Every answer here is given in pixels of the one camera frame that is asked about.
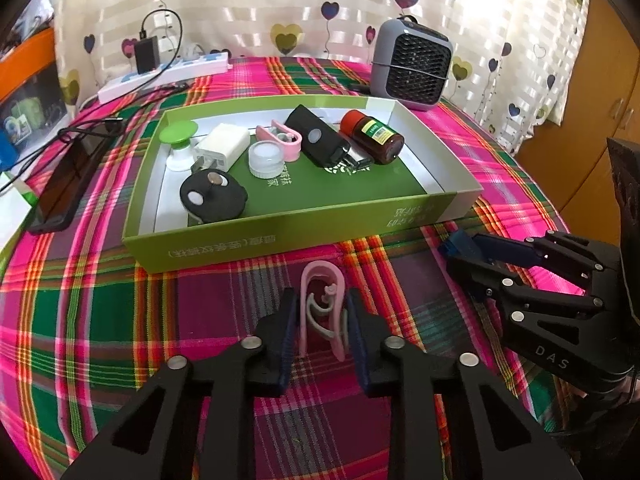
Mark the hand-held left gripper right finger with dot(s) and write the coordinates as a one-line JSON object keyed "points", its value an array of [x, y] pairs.
{"points": [[357, 342]]}

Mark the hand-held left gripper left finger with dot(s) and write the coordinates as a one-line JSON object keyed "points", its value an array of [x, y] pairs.
{"points": [[287, 342]]}

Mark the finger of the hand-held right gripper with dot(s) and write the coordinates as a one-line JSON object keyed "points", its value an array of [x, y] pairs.
{"points": [[500, 282], [462, 246]]}

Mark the pink plastic clip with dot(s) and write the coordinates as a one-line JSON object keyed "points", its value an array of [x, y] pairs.
{"points": [[292, 145], [322, 265]]}

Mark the green white cardboard box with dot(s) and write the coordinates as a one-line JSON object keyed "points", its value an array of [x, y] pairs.
{"points": [[250, 241]]}

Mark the clear and white small case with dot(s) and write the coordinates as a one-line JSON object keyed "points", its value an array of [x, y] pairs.
{"points": [[360, 161]]}

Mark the brown bottle red cap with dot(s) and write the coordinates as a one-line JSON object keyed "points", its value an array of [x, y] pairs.
{"points": [[375, 140]]}

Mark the black round disc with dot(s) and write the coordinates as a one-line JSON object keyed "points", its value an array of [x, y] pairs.
{"points": [[220, 206]]}

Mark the small clear plastic jar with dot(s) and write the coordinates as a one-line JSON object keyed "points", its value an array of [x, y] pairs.
{"points": [[265, 157]]}

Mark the black rectangular device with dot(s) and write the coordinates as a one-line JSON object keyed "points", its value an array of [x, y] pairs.
{"points": [[310, 135]]}

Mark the white plug charger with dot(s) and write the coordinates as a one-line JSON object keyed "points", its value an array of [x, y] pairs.
{"points": [[222, 145]]}

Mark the green white suction knob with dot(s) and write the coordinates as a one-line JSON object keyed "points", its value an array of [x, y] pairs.
{"points": [[177, 132]]}

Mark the pink green plaid tablecloth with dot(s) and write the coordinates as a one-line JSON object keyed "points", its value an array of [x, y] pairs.
{"points": [[150, 310]]}

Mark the grey portable heater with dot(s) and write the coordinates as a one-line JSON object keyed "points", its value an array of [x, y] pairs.
{"points": [[415, 70]]}

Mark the wooden cabinet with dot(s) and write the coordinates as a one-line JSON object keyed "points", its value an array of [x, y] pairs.
{"points": [[590, 110]]}

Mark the black smartphone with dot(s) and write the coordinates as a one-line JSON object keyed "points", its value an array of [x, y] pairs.
{"points": [[65, 180]]}

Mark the white power strip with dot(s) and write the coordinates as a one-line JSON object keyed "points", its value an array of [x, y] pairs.
{"points": [[200, 65]]}

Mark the green tissue packet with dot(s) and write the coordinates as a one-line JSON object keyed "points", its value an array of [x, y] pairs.
{"points": [[12, 195]]}

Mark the black power adapter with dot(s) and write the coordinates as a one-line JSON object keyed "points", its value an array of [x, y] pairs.
{"points": [[146, 55]]}

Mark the blue white carton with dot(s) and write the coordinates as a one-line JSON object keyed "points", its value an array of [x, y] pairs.
{"points": [[4, 150]]}

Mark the orange rimmed storage box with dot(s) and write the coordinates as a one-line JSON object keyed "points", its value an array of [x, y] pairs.
{"points": [[25, 60]]}

